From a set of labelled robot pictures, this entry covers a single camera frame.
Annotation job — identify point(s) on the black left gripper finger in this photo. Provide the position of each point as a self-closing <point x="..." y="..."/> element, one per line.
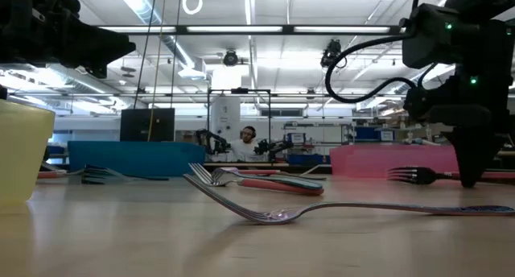
<point x="104" y="51"/>

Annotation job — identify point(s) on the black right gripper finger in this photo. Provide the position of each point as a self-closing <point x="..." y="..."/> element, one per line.
<point x="460" y="148"/>
<point x="484" y="148"/>

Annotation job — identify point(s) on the black background robot arm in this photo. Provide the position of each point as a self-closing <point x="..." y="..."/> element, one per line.
<point x="273" y="147"/>
<point x="211" y="142"/>

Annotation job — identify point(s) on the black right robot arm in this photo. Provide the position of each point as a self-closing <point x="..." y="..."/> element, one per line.
<point x="462" y="39"/>

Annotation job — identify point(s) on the black monitor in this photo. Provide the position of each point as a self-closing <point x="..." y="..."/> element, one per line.
<point x="137" y="124"/>

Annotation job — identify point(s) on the blue bin with white label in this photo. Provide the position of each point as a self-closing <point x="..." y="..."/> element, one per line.
<point x="364" y="133"/>

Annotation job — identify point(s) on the pink plastic bin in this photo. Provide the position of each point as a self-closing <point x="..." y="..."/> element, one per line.
<point x="362" y="160"/>

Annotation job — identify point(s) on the blue plastic bin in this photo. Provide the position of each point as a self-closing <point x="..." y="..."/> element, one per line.
<point x="137" y="158"/>

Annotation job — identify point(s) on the yellow plastic cup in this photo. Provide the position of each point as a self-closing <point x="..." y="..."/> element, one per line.
<point x="24" y="148"/>

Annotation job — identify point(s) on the white pillar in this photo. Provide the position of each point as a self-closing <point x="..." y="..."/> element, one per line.
<point x="225" y="116"/>

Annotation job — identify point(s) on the black beam with light strips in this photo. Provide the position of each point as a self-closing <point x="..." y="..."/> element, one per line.
<point x="241" y="29"/>

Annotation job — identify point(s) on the blue storage crate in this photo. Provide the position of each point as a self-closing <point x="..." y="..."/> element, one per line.
<point x="310" y="159"/>

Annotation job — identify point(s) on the blue box with white label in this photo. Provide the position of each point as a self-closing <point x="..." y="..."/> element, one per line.
<point x="295" y="138"/>

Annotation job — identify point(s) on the person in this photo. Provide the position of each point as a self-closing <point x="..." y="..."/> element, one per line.
<point x="243" y="150"/>

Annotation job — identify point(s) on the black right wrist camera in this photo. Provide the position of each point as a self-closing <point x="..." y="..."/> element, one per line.
<point x="416" y="106"/>

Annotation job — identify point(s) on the black ceiling dome camera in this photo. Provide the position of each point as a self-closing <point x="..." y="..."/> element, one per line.
<point x="230" y="58"/>

